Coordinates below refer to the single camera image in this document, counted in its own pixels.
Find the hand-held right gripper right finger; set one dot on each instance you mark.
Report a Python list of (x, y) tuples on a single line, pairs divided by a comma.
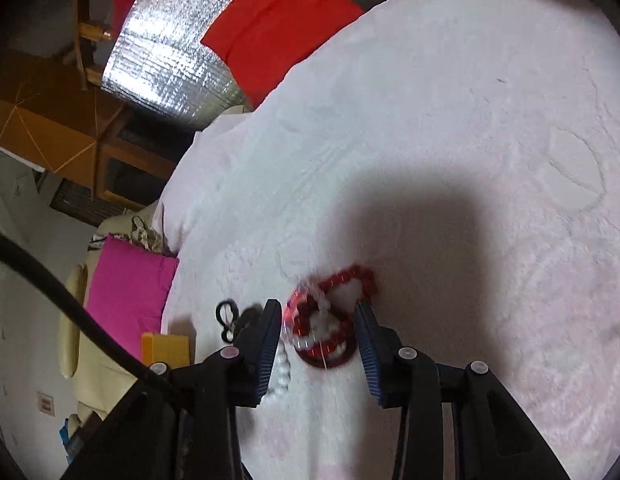
[(367, 360)]

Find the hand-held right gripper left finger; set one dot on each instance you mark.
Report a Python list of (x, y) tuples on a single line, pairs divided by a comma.
[(270, 355)]

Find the black fuzzy scrunchie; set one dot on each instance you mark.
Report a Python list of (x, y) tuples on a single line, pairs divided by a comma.
[(249, 317)]

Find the orange box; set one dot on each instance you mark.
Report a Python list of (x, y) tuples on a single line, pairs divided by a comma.
[(165, 350)]

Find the pink pillow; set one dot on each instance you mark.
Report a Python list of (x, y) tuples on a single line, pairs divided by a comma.
[(125, 285)]

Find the patterned cloth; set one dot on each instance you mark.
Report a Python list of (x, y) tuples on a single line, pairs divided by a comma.
[(147, 237)]

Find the cream sofa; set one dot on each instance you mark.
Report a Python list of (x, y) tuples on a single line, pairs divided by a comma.
[(97, 370)]

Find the white blanket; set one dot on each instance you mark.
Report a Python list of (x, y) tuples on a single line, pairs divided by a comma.
[(439, 135)]

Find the silver foil panel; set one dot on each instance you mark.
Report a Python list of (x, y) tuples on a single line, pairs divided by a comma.
[(165, 60)]

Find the wooden cabinet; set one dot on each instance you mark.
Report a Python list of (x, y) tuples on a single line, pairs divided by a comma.
[(50, 130)]

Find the red pillow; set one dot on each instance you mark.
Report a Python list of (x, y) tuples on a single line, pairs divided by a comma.
[(285, 25)]

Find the wooden railing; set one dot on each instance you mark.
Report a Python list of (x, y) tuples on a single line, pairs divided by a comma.
[(92, 30)]

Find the white wall socket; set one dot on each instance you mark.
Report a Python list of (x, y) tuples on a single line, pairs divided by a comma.
[(46, 403)]

